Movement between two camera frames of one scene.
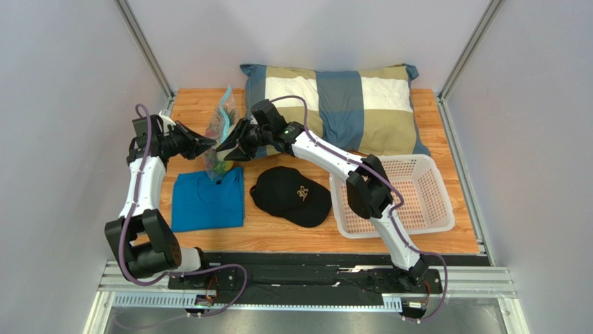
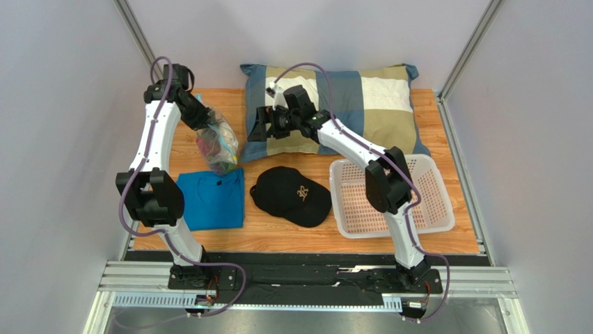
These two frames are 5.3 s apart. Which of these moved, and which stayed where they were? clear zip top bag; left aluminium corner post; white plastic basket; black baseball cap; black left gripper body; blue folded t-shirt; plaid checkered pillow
Moved: black left gripper body; clear zip top bag
Stayed: left aluminium corner post; blue folded t-shirt; plaid checkered pillow; black baseball cap; white plastic basket
